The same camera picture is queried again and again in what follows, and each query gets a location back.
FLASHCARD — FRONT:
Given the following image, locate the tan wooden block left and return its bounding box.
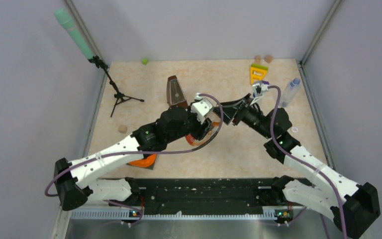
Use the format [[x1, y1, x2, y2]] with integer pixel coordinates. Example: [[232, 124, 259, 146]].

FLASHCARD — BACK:
[[254, 55, 263, 65]]

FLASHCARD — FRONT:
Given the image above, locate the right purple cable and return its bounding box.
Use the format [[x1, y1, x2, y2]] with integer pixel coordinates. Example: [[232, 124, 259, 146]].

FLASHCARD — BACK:
[[268, 86, 350, 239]]

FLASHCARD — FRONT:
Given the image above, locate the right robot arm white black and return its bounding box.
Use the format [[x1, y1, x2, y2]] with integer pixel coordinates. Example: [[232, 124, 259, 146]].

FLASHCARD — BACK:
[[213, 95, 381, 239]]

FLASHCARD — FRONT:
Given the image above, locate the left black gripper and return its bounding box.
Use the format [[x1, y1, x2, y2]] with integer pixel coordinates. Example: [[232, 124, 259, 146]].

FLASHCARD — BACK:
[[167, 102, 214, 143]]

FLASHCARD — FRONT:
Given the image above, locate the orange juice bottle yellow cap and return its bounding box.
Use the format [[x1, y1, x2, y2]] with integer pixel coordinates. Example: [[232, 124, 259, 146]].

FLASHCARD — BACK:
[[185, 112, 220, 147]]

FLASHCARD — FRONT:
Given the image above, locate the dark grey square mat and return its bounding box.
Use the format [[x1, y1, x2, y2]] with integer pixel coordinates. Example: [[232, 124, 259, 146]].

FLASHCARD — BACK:
[[142, 154, 157, 170]]

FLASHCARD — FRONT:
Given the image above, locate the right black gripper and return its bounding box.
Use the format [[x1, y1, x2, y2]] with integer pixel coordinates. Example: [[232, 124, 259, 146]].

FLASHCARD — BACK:
[[213, 94, 274, 139]]

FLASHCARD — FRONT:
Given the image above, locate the brown wooden metronome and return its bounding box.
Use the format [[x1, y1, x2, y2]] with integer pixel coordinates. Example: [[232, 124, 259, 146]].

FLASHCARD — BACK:
[[166, 75, 189, 109]]

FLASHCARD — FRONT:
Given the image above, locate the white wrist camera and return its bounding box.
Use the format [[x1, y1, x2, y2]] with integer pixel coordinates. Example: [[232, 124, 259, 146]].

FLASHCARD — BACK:
[[250, 81, 270, 106], [191, 93, 213, 124]]

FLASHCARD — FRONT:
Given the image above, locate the grey toothed cable tray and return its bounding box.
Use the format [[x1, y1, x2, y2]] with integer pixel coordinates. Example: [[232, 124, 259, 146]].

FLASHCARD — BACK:
[[71, 208, 290, 221]]

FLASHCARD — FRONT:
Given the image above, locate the tan wooden cube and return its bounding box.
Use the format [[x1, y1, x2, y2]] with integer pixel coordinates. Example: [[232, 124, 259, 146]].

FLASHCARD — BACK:
[[118, 124, 128, 134]]

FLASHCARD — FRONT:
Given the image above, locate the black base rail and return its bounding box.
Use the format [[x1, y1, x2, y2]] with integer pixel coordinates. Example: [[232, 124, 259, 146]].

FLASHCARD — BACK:
[[122, 178, 297, 216]]

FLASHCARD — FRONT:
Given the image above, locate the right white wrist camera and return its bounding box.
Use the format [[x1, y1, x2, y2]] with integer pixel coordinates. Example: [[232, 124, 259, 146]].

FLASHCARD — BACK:
[[250, 81, 270, 106]]

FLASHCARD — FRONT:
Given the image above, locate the black tripod microphone stand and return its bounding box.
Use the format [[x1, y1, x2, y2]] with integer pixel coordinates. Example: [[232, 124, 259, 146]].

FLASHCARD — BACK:
[[88, 55, 145, 117]]

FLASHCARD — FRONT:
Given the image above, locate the mint green microphone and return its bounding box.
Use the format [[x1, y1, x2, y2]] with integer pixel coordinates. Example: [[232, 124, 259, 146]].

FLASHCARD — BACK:
[[54, 8, 95, 62]]

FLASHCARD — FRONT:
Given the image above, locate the tan wooden block right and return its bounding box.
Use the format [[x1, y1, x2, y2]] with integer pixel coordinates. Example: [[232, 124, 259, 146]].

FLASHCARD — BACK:
[[264, 54, 274, 64]]

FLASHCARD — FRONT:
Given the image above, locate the orange tape dispenser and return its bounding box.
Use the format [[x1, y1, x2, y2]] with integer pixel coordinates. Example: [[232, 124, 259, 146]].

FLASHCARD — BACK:
[[128, 154, 157, 170]]

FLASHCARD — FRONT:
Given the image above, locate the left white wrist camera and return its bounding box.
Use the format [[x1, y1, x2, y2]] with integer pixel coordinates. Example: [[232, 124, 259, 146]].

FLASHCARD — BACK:
[[191, 93, 213, 124]]

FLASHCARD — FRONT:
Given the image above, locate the tan wooden block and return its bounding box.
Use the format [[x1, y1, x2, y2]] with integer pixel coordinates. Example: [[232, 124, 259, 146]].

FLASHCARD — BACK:
[[254, 55, 263, 65], [264, 54, 274, 64]]

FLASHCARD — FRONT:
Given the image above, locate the clear small water bottle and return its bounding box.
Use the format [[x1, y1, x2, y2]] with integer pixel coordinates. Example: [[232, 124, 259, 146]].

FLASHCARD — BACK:
[[279, 78, 301, 108]]

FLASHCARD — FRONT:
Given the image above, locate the yellow triangular toy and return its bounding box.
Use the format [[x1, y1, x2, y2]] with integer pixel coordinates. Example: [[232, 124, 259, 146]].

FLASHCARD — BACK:
[[250, 63, 269, 85]]

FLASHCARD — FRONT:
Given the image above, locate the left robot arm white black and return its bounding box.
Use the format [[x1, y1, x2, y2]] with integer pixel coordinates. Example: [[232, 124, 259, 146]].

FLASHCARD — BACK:
[[50, 102, 224, 211]]

